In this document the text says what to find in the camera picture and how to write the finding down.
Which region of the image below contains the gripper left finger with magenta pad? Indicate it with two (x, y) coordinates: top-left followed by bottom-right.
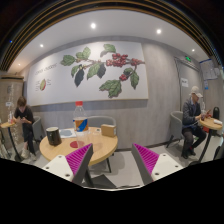
(43, 144), (93, 185)

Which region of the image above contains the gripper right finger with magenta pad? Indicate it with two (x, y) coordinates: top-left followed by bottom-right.
(131, 143), (183, 185)

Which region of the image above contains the clear plastic water bottle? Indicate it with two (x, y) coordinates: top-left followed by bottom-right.
(73, 101), (89, 148)

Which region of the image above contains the red round coaster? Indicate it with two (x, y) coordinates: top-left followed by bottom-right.
(70, 141), (84, 148)

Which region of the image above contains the light blue paper sheet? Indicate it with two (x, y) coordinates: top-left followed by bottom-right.
(59, 128), (76, 138)

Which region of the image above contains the round wooden table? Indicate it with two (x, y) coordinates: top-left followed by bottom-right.
(39, 127), (118, 166)

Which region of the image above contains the dark green mug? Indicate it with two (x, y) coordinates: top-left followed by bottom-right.
(46, 127), (61, 146)

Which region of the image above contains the clear plastic cup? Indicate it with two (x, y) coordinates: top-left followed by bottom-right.
(91, 129), (101, 144)

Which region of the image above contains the brown cardboard box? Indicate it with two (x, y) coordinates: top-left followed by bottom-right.
(101, 124), (116, 137)

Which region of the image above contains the grey armchair behind table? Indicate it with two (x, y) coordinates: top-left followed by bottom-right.
(88, 116), (116, 127)

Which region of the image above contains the seated man with white cap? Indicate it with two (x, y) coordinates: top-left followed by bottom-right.
(182, 86), (206, 159)

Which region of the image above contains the grey armchair right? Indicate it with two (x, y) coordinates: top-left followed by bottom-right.
(167, 111), (184, 147)

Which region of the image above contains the grey armchair left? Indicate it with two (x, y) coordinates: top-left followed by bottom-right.
(32, 116), (43, 145)

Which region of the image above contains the small round table right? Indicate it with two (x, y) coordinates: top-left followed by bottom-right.
(190, 117), (223, 166)

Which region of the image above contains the small round table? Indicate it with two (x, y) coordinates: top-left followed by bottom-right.
(0, 122), (22, 162)
(190, 117), (223, 166)

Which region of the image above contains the seated person in black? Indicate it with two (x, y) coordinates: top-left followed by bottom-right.
(13, 96), (36, 160)

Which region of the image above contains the small round table left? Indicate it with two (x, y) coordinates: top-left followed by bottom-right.
(0, 122), (22, 162)

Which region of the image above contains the black thermos jug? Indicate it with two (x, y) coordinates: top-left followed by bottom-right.
(213, 107), (220, 120)

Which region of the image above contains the grey door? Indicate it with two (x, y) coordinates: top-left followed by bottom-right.
(175, 58), (203, 107)

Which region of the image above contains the green exit sign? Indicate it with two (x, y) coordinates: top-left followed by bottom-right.
(185, 56), (191, 62)

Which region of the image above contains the wall notice board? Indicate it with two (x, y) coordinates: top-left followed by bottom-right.
(200, 59), (218, 80)

